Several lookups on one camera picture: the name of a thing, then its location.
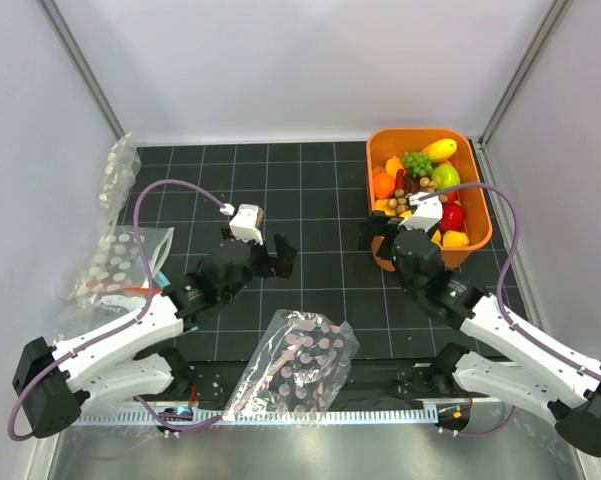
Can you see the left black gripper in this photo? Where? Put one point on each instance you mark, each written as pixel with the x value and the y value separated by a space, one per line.
pixel 285 254

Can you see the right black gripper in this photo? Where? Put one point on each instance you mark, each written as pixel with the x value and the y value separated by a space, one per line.
pixel 377 225

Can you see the pink dotted zip bag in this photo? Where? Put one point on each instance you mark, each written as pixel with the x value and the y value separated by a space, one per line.
pixel 293 338

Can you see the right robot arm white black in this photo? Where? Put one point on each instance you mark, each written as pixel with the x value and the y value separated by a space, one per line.
pixel 547 379

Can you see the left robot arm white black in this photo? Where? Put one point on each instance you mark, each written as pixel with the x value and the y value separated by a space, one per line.
pixel 56 384

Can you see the white dotted bag with items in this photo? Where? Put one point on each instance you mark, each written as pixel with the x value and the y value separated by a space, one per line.
pixel 115 265

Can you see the white dotted bag upright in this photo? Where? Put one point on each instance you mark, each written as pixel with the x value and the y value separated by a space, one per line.
pixel 121 168

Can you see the brown longan cluster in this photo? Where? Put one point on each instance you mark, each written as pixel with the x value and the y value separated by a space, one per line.
pixel 406 187

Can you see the orange fruit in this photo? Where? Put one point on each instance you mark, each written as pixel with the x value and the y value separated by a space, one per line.
pixel 383 186

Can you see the yellow lemon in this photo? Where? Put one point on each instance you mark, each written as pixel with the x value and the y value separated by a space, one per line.
pixel 455 239

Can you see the black grid mat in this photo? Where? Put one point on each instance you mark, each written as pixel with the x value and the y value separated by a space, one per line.
pixel 316 195

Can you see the red apple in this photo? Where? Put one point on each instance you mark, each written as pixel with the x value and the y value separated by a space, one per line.
pixel 453 217

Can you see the green grapes bunch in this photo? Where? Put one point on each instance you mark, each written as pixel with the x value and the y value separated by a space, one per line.
pixel 417 164

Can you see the green apple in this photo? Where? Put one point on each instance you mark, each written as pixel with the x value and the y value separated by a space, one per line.
pixel 445 176

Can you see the orange plastic basket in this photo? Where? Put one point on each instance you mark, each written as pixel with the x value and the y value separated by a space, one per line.
pixel 389 142

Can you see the yellow mango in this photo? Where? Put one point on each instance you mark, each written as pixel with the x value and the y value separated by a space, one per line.
pixel 440 150

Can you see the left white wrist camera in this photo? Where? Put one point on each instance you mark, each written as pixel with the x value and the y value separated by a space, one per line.
pixel 246 224

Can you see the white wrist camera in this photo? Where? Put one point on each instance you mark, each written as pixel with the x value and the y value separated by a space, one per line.
pixel 246 224
pixel 426 212

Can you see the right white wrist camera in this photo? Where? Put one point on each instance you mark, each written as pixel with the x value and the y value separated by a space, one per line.
pixel 426 212

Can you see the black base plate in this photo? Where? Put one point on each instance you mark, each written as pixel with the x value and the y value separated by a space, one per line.
pixel 371 384

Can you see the white slotted cable duct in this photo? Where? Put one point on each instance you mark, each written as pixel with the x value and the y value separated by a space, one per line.
pixel 131 415

